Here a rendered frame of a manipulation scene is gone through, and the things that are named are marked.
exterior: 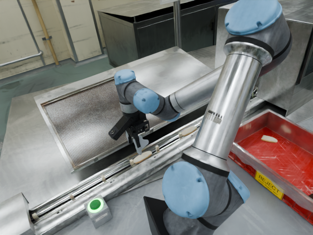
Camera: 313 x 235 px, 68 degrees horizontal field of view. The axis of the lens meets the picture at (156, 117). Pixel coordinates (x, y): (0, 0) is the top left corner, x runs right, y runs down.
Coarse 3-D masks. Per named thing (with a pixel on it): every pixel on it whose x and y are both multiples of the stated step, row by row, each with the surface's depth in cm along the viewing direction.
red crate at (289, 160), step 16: (240, 144) 111; (256, 144) 110; (272, 144) 109; (288, 144) 108; (240, 160) 100; (272, 160) 102; (288, 160) 101; (304, 160) 100; (288, 176) 94; (304, 176) 94; (304, 192) 88; (304, 208) 79
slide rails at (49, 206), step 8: (200, 120) 124; (176, 136) 116; (184, 136) 115; (160, 144) 113; (128, 160) 106; (120, 168) 103; (128, 168) 102; (104, 176) 100; (112, 176) 100; (88, 184) 98; (72, 192) 95; (56, 200) 93; (72, 200) 92; (40, 208) 90; (48, 208) 90; (56, 208) 90
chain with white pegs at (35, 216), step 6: (252, 96) 139; (198, 126) 122; (180, 132) 115; (168, 144) 114; (156, 150) 110; (132, 162) 103; (114, 174) 102; (102, 180) 98; (72, 198) 93; (60, 204) 92; (36, 216) 87
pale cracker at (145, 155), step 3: (144, 153) 107; (147, 153) 107; (150, 153) 107; (138, 156) 106; (141, 156) 106; (144, 156) 106; (147, 156) 106; (135, 159) 105; (138, 159) 105; (141, 159) 105; (135, 162) 104; (138, 162) 104
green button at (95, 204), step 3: (93, 201) 84; (96, 201) 84; (99, 201) 84; (90, 204) 83; (93, 204) 83; (96, 204) 83; (99, 204) 83; (90, 207) 82; (93, 207) 82; (96, 207) 82
